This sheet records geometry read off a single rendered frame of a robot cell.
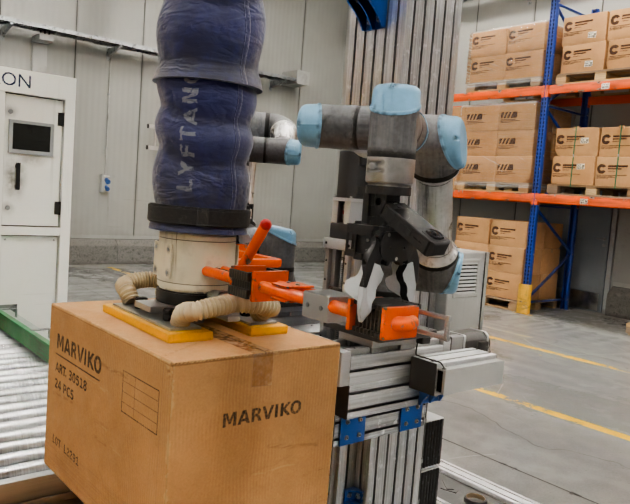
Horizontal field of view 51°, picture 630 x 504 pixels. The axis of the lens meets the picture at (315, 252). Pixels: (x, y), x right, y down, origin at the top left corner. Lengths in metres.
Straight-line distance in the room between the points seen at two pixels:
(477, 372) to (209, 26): 1.14
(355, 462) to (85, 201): 9.48
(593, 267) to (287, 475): 9.12
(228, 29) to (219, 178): 0.30
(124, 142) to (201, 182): 10.15
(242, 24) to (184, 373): 0.71
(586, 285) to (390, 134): 9.45
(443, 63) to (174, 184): 1.07
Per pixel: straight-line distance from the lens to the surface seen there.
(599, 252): 10.29
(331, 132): 1.14
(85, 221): 11.33
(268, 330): 1.45
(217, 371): 1.25
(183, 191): 1.41
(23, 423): 2.52
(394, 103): 1.02
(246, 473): 1.37
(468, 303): 2.28
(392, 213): 1.01
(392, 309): 1.00
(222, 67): 1.43
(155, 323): 1.41
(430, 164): 1.50
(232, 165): 1.44
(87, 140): 11.31
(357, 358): 1.73
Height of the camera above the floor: 1.38
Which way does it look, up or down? 5 degrees down
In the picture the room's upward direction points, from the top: 4 degrees clockwise
